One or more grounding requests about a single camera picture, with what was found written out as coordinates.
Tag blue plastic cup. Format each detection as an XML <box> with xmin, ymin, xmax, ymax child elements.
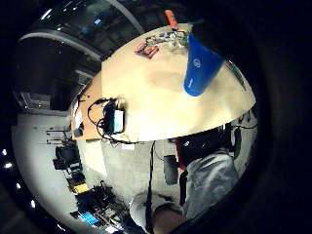
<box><xmin>182</xmin><ymin>31</ymin><xmax>226</xmax><ymax>98</ymax></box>

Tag pile of colourful small items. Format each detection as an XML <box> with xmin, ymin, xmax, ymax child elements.
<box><xmin>145</xmin><ymin>28</ymin><xmax>191</xmax><ymax>51</ymax></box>

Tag orange oblong object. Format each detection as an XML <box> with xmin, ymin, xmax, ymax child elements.
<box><xmin>163</xmin><ymin>9</ymin><xmax>180</xmax><ymax>31</ymax></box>

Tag red snack packets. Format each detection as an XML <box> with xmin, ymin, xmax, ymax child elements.
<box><xmin>134</xmin><ymin>41</ymin><xmax>161</xmax><ymax>59</ymax></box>

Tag black office chair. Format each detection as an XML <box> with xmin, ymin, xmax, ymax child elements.
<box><xmin>175</xmin><ymin>127</ymin><xmax>236</xmax><ymax>168</ymax></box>

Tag black device with lit screen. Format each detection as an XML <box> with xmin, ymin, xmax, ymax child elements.
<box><xmin>101</xmin><ymin>98</ymin><xmax>127</xmax><ymax>137</ymax></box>

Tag brown side table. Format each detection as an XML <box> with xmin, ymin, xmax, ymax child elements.
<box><xmin>69</xmin><ymin>71</ymin><xmax>105</xmax><ymax>141</ymax></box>

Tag black waste bin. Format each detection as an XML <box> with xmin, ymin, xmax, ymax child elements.
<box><xmin>163</xmin><ymin>154</ymin><xmax>180</xmax><ymax>186</ymax></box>

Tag the person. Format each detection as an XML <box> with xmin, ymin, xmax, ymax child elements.
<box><xmin>129</xmin><ymin>147</ymin><xmax>241</xmax><ymax>234</ymax></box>

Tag white papers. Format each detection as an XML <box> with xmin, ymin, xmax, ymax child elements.
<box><xmin>72</xmin><ymin>99</ymin><xmax>84</xmax><ymax>131</ymax></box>

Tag black equipment stack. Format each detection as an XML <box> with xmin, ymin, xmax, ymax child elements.
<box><xmin>52</xmin><ymin>145</ymin><xmax>86</xmax><ymax>184</ymax></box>

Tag yellow box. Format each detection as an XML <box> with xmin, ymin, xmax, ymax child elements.
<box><xmin>73</xmin><ymin>182</ymin><xmax>91</xmax><ymax>195</ymax></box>

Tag blue lit panel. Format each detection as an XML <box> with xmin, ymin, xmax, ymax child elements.
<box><xmin>78</xmin><ymin>211</ymin><xmax>100</xmax><ymax>227</ymax></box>

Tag black cable bundle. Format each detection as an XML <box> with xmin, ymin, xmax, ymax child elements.
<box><xmin>86</xmin><ymin>97</ymin><xmax>144</xmax><ymax>145</ymax></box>

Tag black hanging cable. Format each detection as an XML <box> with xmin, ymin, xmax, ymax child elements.
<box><xmin>144</xmin><ymin>139</ymin><xmax>157</xmax><ymax>234</ymax></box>

